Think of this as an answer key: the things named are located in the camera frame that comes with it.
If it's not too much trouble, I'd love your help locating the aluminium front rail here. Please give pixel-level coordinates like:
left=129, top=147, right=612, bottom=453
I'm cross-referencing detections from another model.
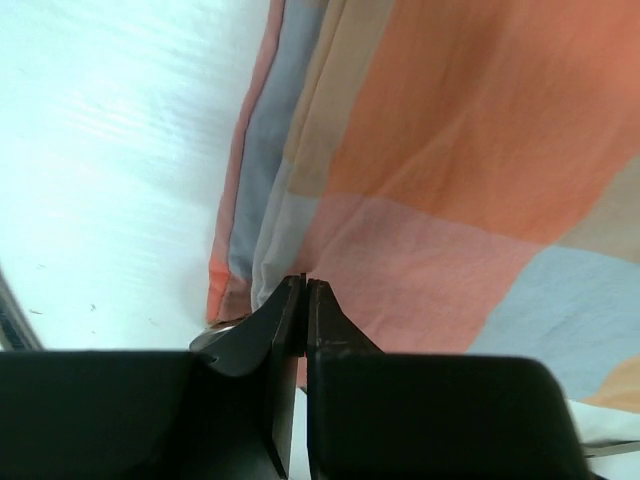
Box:
left=0, top=274, right=43, bottom=351

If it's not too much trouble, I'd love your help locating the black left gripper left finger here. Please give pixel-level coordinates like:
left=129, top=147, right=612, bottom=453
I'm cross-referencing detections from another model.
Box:
left=1, top=283, right=299, bottom=479

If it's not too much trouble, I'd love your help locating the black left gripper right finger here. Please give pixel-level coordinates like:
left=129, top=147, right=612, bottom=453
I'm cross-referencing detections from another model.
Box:
left=307, top=280, right=591, bottom=479

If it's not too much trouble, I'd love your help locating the checkered orange blue cloth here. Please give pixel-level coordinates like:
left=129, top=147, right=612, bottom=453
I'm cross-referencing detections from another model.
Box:
left=206, top=1, right=639, bottom=412

